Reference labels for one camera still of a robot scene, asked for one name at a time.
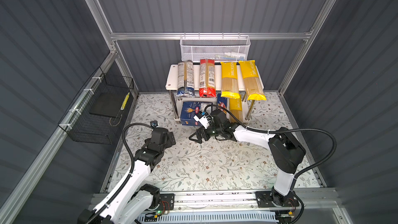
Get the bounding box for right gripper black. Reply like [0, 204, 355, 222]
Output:
[189, 123, 222, 144]

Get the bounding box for large blue Barilla box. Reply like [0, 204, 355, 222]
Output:
[180, 101, 211, 127]

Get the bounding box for slim blue Barilla spaghetti box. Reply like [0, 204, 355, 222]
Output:
[217, 93, 228, 109]

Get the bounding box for dark blue spaghetti bag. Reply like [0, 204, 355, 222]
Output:
[177, 60, 195, 97]

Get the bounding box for yellow Pastatime spaghetti bag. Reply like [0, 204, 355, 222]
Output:
[221, 62, 240, 99]
[239, 60, 266, 101]

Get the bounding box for red spaghetti bag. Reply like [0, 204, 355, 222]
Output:
[199, 59, 217, 98]

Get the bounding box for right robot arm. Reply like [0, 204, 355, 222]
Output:
[189, 110, 306, 206]

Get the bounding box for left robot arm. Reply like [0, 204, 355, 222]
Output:
[77, 127, 176, 224]

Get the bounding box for white two-tier shelf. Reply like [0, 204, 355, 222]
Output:
[165, 63, 255, 123]

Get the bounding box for floral patterned table mat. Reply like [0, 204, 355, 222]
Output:
[107, 91, 321, 192]

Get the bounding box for yellow marker in basket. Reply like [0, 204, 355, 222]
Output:
[120, 92, 130, 111]

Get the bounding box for tubes in white basket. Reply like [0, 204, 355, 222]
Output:
[215, 52, 247, 62]

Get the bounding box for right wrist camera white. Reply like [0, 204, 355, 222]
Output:
[194, 112, 211, 129]

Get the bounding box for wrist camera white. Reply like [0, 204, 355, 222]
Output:
[150, 120, 159, 128]
[194, 112, 211, 129]

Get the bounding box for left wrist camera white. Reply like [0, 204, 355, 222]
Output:
[150, 120, 159, 128]

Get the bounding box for black wire basket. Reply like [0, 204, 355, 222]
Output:
[59, 68, 135, 145]

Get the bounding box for white wire mesh basket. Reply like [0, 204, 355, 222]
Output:
[179, 34, 251, 63]

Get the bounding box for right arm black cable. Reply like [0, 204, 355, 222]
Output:
[203, 104, 337, 179]

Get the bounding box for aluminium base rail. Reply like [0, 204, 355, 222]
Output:
[136, 188, 348, 224]

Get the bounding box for aluminium frame profile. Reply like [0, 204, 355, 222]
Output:
[1, 0, 337, 224]

